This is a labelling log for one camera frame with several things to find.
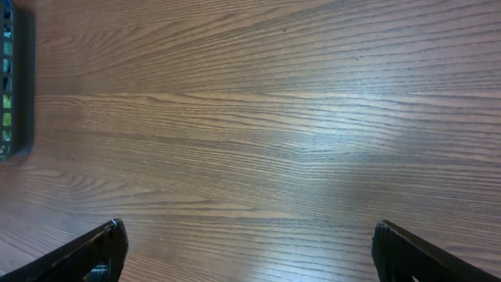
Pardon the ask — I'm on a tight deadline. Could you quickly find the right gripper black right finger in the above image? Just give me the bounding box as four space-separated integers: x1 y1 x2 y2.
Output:
371 220 500 282

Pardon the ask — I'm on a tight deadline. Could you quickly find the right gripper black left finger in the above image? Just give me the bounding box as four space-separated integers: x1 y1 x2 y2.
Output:
1 219 128 282

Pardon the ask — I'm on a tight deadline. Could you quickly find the dark grey plastic basket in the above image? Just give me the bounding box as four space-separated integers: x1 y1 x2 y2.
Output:
1 0 35 161

